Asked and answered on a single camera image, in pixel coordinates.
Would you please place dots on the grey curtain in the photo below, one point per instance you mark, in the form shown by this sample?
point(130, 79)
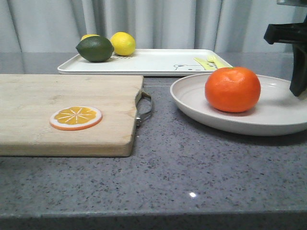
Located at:
point(217, 25)

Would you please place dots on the orange slice piece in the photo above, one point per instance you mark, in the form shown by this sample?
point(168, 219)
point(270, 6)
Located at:
point(76, 118)

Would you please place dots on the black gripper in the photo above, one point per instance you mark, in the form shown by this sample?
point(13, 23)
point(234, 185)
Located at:
point(296, 34)

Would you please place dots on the wooden cutting board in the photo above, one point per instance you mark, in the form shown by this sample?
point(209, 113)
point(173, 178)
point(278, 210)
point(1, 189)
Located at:
point(27, 101)

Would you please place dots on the dark green lime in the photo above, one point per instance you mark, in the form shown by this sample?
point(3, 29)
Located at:
point(95, 49)

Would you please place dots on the metal cutting board handle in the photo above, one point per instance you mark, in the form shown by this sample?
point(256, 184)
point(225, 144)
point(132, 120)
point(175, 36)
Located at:
point(144, 107)

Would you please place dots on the orange mandarin fruit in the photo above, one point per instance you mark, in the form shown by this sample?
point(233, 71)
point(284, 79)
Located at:
point(234, 90)

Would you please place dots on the white rectangular bear tray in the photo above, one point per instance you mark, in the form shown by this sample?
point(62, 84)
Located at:
point(146, 62)

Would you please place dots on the beige round plate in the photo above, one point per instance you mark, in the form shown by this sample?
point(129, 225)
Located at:
point(278, 112)

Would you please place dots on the yellow lemon behind lime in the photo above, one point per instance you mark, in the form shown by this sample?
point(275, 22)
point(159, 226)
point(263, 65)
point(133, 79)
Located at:
point(88, 35)

